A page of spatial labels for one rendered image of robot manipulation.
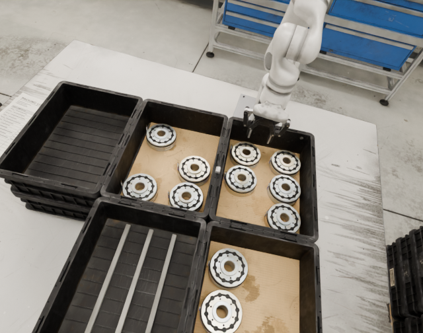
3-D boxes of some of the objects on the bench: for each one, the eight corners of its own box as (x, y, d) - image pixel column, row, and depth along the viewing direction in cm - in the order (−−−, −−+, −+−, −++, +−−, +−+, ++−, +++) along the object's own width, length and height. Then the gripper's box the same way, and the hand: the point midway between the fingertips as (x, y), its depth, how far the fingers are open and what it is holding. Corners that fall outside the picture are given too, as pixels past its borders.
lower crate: (77, 125, 120) (69, 103, 110) (149, 140, 119) (147, 119, 110) (24, 210, 96) (7, 191, 87) (112, 229, 96) (105, 213, 86)
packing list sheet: (18, 92, 127) (18, 90, 126) (67, 106, 125) (67, 105, 125) (-40, 146, 108) (-41, 145, 107) (16, 164, 106) (15, 163, 106)
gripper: (303, 98, 80) (283, 137, 93) (250, 82, 80) (238, 123, 94) (299, 116, 75) (279, 154, 88) (244, 100, 76) (232, 140, 89)
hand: (259, 135), depth 90 cm, fingers open, 5 cm apart
